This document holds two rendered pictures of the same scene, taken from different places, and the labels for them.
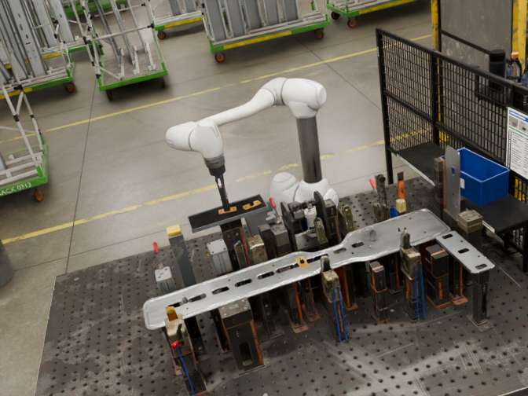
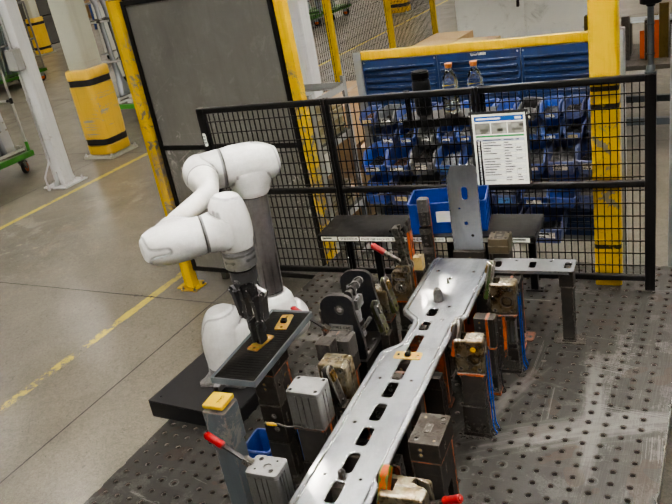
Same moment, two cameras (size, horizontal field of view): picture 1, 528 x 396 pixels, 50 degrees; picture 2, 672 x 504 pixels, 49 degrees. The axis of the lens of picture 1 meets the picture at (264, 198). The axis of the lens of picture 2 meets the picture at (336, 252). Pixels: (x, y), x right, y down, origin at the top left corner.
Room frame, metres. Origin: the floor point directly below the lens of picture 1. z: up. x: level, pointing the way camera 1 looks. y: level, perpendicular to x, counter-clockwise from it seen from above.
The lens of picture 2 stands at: (0.97, 1.49, 2.20)
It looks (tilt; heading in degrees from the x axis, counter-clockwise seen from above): 24 degrees down; 307
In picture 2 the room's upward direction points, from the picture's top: 11 degrees counter-clockwise
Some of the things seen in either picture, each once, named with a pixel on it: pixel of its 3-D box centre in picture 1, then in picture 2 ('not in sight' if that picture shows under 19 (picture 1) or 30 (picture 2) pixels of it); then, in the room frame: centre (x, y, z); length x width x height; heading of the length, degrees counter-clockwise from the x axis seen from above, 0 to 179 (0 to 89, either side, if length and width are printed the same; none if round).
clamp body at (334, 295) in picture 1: (334, 304); (474, 384); (1.83, -0.20, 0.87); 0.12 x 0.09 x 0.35; 11
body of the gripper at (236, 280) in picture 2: (218, 174); (245, 281); (2.30, 0.18, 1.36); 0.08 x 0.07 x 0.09; 0
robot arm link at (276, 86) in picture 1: (277, 90); (202, 171); (2.73, -0.18, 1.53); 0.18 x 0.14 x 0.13; 142
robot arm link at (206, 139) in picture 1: (207, 137); (225, 221); (2.30, 0.19, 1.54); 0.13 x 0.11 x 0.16; 52
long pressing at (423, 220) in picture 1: (298, 265); (408, 360); (1.98, -0.09, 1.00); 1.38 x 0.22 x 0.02; 101
